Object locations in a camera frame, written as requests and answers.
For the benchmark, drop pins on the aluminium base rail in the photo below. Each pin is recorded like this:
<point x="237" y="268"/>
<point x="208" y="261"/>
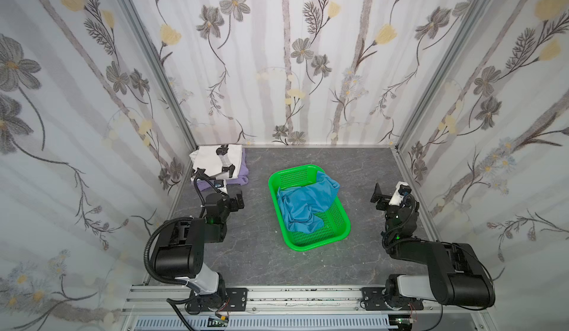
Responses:
<point x="262" y="300"/>

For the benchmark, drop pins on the purple folded t-shirt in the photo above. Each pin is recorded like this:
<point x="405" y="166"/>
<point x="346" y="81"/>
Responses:
<point x="231" y="177"/>

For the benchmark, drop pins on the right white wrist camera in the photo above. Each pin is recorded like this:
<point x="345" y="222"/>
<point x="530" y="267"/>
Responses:
<point x="401" y="192"/>

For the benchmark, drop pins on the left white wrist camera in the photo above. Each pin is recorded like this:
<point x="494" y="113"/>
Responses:
<point x="219" y="186"/>

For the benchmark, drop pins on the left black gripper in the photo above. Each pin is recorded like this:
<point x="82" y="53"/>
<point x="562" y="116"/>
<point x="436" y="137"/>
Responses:
<point x="213" y="173"/>

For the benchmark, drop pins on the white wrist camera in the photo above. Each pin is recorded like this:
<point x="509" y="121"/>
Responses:
<point x="401" y="192"/>
<point x="219" y="186"/>

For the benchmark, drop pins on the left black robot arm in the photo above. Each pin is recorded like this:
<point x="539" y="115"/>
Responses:
<point x="174" y="254"/>

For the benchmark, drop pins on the teal blue t-shirt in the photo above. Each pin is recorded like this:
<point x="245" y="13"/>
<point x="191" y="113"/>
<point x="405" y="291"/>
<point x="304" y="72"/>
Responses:
<point x="299" y="205"/>

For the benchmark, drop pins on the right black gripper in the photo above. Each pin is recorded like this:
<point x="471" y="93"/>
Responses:
<point x="384" y="197"/>

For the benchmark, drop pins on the white slotted cable duct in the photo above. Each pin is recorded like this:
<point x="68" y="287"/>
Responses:
<point x="293" y="322"/>

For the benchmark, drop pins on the green plastic basket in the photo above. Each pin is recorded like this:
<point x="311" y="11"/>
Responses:
<point x="337" y="224"/>

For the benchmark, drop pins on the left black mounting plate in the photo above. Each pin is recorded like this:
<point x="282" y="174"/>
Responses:
<point x="224" y="300"/>

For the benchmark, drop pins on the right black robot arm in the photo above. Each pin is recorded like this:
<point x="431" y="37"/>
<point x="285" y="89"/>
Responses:
<point x="455" y="276"/>

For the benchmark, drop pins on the black mounting plate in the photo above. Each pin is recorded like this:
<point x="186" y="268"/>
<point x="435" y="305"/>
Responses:
<point x="224" y="300"/>
<point x="376" y="299"/>

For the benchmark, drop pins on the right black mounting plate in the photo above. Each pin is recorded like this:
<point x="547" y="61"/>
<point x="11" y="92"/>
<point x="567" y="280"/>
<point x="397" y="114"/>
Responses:
<point x="376" y="299"/>

